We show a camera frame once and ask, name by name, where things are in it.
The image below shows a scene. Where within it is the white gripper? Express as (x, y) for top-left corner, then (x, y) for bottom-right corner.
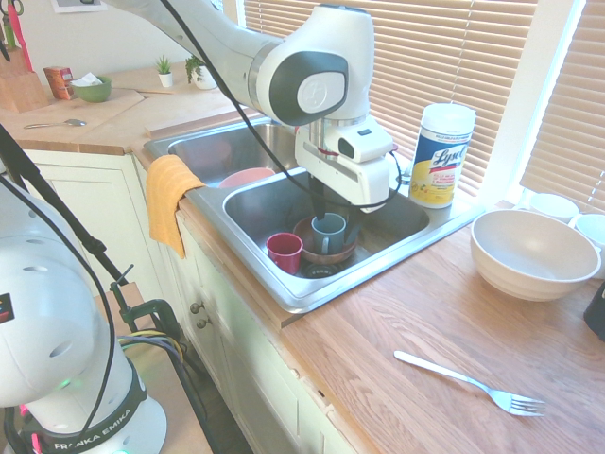
(294, 128), (396, 246)

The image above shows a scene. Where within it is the black sink drain strainer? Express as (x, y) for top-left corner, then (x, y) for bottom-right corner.
(302, 262), (339, 280)

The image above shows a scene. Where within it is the stainless steel double sink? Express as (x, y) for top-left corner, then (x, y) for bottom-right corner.
(143, 115), (488, 316)

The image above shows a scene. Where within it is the silver metal fork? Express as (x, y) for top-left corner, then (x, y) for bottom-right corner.
(393, 349), (547, 418)

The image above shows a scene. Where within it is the grey mug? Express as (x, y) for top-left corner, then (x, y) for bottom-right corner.
(310, 212), (349, 256)

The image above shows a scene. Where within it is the brown wooden bowl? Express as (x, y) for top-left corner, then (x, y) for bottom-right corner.
(292, 217), (358, 266)

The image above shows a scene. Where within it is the red plastic cup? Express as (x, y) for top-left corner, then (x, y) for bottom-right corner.
(266, 232), (304, 274)

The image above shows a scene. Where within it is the pink plastic bowl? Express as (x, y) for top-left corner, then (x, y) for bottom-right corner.
(217, 167), (276, 190)

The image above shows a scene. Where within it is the Lysol wipes canister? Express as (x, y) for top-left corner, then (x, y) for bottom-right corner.
(408, 102), (477, 210)

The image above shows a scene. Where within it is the orange dish cloth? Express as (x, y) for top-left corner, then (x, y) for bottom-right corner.
(145, 154), (207, 260)

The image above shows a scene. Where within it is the wide wooden window blind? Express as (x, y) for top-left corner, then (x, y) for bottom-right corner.
(243, 0), (540, 200)

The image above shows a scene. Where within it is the large beige bowl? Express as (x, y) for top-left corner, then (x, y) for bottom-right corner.
(470, 209), (601, 303)

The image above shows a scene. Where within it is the trailing potted plant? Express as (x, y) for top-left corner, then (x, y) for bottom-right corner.
(184, 54), (218, 91)

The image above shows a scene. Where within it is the small white cup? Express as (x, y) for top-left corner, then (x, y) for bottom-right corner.
(527, 192), (580, 226)

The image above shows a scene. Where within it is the small potted plant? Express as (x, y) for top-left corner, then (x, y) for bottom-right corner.
(154, 54), (175, 89)

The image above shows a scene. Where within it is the white ceramic bowl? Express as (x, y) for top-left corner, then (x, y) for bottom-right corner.
(574, 213), (605, 280)

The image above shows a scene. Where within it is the green bowl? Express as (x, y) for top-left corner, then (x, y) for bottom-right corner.
(70, 75), (113, 104)

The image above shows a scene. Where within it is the dark container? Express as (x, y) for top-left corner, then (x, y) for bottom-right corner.
(582, 281), (605, 342)

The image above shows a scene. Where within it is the silver metal spoon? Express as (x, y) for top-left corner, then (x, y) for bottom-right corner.
(23, 117), (89, 131)

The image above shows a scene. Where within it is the black stand pole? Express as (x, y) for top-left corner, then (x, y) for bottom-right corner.
(0, 123), (133, 288)

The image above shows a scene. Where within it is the white crumpled napkin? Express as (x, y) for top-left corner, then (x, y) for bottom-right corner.
(69, 73), (105, 89)

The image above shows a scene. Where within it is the orange cardboard box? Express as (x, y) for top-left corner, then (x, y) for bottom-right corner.
(42, 65), (76, 100)

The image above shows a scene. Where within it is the wooden knife block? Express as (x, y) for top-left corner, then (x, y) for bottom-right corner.
(0, 44), (51, 114)

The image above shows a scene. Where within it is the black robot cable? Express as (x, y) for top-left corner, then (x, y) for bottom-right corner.
(158, 0), (403, 214)

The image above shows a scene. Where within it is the yellow and black wire bundle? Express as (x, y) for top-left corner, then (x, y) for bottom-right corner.
(117, 328), (209, 427)

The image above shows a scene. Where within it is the pink knife handle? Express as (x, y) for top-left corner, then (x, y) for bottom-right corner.
(9, 7), (33, 72)

